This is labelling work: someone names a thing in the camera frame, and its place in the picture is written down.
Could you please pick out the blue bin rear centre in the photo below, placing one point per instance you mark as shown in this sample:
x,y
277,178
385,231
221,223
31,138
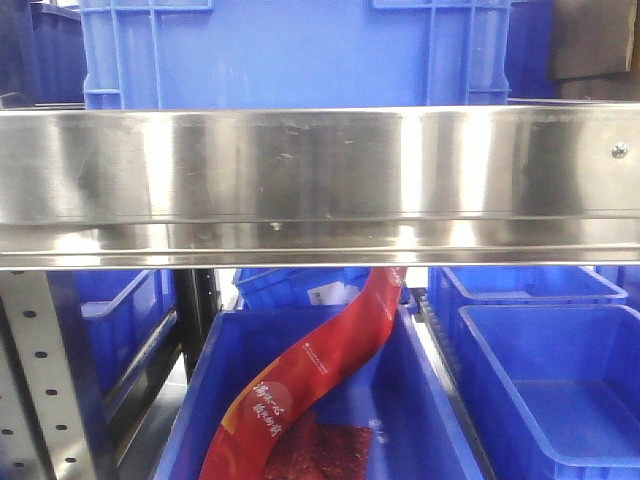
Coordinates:
x,y
266,288

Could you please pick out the blue bin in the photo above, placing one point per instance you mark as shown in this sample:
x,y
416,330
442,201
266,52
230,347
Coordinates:
x,y
121,309
553,391
266,288
450,288
397,394

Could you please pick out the blue bin rear right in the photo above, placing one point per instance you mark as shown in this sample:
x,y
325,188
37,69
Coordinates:
x,y
450,288

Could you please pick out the blue bin left lower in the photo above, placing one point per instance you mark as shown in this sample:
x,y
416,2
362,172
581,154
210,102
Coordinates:
x,y
121,309

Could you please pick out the blue bin centre lower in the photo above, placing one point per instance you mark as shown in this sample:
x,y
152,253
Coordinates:
x,y
397,394

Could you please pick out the blue bin right lower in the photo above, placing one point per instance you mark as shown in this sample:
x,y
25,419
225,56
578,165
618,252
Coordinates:
x,y
553,391

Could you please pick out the red snack bag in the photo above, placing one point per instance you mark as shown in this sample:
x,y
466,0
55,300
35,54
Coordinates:
x,y
307,370

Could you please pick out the large blue crate on shelf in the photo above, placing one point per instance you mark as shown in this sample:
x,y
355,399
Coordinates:
x,y
294,54

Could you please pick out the stainless steel shelf rail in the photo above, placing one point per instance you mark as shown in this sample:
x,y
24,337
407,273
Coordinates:
x,y
546,183

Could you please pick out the perforated metal shelf post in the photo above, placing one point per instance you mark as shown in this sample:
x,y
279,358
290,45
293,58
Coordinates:
x,y
35,329

